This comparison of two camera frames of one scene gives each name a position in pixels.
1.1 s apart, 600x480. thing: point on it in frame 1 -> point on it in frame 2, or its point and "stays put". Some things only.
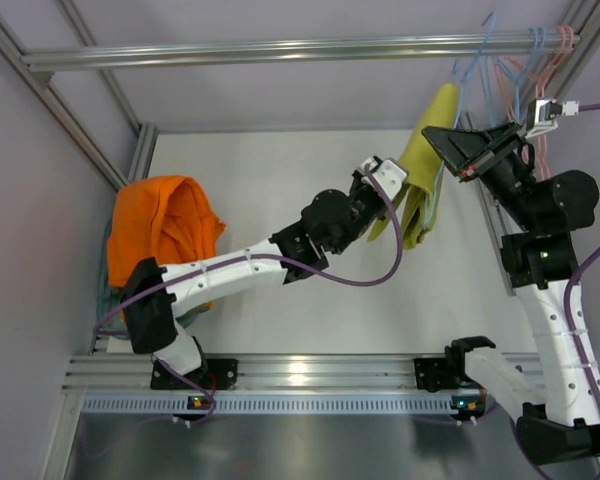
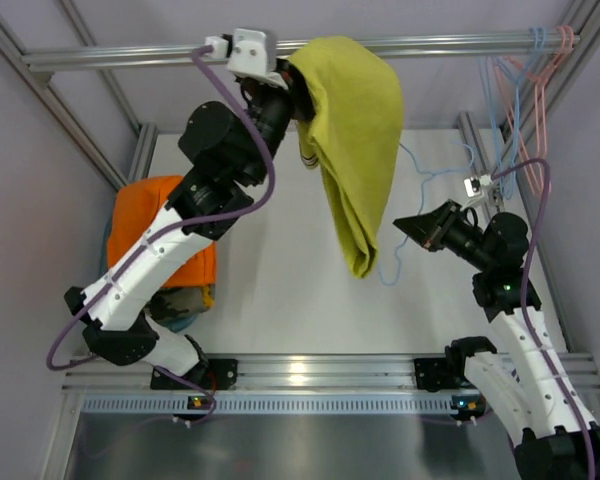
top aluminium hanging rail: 76,60 stays put
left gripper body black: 368,195 -> 290,92
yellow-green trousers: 417,198 -> 353,138
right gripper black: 485,154 -> 441,228
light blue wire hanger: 491,17 -> 421,203
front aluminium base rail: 254,372 stays put
